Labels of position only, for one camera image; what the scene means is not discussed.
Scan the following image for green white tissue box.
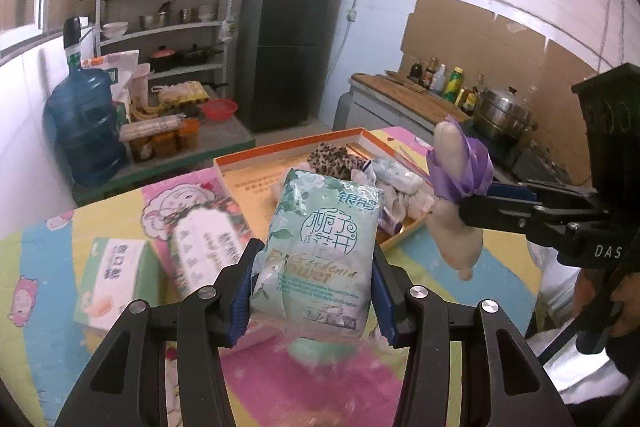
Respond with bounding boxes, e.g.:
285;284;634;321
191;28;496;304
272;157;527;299
74;237;161;333

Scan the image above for dark refrigerator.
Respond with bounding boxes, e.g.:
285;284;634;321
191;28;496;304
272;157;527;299
241;0;335;132

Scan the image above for mint green tissue packet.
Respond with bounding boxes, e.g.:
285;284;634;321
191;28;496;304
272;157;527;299
249;167;386;342

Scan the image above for bananas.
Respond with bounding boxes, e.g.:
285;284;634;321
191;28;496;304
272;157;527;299
131;102;163;122

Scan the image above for egg tray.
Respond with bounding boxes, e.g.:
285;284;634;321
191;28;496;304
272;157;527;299
159;82;208;104

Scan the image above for person's white garment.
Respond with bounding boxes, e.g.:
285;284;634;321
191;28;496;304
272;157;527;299
522;242;626;408

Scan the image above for blue water jug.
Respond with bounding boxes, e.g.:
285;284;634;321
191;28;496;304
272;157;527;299
46;66;128;188

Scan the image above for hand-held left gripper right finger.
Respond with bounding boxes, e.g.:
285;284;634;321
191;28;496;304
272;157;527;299
370;248;576;427

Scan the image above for leopard print cloth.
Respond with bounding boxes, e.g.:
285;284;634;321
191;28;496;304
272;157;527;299
306;141;370;182

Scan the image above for stacked steel bowls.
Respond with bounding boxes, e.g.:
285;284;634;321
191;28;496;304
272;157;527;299
177;4;218;24

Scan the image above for red plastic bowl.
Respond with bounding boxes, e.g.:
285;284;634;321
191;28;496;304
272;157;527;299
200;99;238;122

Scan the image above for wrapped noodle bundle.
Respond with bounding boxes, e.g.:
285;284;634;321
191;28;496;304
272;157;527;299
120;117;183;140

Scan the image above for plain white sack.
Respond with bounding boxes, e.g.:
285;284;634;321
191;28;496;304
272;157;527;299
127;63;152;108

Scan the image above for steel steamer pot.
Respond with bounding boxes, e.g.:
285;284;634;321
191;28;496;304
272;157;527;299
472;86;538;148

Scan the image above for wooden cutting board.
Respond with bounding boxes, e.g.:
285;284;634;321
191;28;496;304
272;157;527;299
350;72;473;122

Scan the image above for orange cardboard box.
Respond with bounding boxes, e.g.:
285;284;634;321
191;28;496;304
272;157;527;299
213;128;441;250

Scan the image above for black white water pump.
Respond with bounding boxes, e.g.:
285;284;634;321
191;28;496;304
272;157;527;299
62;16;98;68

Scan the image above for red lidded pot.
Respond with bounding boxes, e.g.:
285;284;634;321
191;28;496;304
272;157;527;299
150;48;177;72

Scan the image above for person's right hand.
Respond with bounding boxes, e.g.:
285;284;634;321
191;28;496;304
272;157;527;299
614;276;640;340

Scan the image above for white plush toy purple ribbon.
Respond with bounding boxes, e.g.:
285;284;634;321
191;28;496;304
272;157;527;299
426;116;495;283

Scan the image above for yellow green bottle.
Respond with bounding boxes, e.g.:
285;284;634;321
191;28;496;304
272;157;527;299
442;67;465;104

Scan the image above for orange sauce jar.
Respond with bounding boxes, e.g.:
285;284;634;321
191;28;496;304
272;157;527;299
129;138;153;162
177;121;201;150
152;133;178;158

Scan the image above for cardboard wall sheet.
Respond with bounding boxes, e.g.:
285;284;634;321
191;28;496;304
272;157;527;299
399;0;613;118

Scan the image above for black stove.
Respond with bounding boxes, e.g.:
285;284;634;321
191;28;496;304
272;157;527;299
480;137;571;188

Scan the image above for black frying pan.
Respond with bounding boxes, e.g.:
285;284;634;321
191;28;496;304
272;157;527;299
177;43;226;66

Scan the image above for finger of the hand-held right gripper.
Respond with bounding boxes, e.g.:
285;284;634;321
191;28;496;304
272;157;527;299
458;196;537;236
487;182;597;204

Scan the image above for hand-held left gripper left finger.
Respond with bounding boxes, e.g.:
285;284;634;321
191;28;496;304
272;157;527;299
54;238;266;427

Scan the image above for black cable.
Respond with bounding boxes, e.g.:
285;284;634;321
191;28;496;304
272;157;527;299
544;319;587;360

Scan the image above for white blue wrapped packet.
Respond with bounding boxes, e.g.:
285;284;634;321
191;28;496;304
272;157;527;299
370;156;426;194

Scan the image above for brown sauce bottle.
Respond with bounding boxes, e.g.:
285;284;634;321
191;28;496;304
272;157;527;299
457;74;481;115

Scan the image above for low concrete platform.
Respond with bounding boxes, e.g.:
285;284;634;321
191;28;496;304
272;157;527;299
72;112;256;208

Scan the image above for floral tissue pack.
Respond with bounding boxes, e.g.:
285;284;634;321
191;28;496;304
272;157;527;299
150;198;256;303

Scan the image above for purple white small packet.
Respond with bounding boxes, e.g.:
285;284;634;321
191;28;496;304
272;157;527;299
376;207;402;238

